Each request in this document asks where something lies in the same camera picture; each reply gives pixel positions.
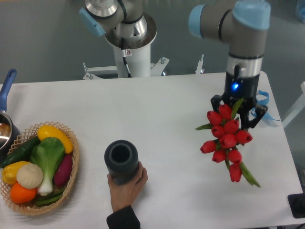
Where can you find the black blue-lit gripper body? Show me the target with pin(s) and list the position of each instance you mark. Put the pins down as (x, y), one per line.
(236, 88)

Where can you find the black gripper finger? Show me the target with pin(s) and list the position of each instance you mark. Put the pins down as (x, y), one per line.
(216, 102)
(260, 111)

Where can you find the red tulip bouquet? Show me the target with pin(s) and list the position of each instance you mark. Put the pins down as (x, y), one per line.
(226, 128)

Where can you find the dark grey ribbed vase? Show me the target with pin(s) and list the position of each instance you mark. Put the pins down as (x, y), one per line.
(121, 159)

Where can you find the black sleeved forearm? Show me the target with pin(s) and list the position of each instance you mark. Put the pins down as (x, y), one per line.
(124, 218)

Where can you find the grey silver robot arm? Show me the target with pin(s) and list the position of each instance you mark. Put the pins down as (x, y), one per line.
(242, 24)

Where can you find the bare human hand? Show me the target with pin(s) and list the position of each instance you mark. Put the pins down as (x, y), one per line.
(126, 194)

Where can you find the light blue ribbon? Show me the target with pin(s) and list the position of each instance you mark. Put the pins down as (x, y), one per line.
(262, 98)

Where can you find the white table mounting brackets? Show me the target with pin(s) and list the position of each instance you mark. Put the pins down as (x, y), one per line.
(157, 69)

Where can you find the black device at edge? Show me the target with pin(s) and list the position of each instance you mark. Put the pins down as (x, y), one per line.
(297, 205)

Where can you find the purple sweet potato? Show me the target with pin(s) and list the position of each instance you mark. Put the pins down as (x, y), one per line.
(63, 173)

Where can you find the green bok choy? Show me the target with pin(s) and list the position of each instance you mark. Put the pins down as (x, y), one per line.
(47, 155)

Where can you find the woven wicker basket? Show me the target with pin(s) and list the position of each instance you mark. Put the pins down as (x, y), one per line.
(29, 208)

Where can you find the dark green cucumber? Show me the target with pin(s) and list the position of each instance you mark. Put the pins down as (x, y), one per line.
(21, 153)

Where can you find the cream white steamed bun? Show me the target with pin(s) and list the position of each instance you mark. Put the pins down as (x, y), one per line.
(29, 176)

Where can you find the green pea pods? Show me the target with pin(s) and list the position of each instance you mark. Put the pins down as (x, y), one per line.
(49, 199)

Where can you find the orange fruit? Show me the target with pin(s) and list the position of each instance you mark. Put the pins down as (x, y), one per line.
(20, 195)

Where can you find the yellow bell pepper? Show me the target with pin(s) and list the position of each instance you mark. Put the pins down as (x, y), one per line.
(9, 173)

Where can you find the white metal frame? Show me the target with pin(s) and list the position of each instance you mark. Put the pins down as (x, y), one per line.
(295, 109)

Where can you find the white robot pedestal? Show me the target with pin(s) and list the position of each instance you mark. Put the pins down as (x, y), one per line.
(131, 44)

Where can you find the blue handled saucepan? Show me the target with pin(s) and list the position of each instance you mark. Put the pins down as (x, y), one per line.
(8, 131)

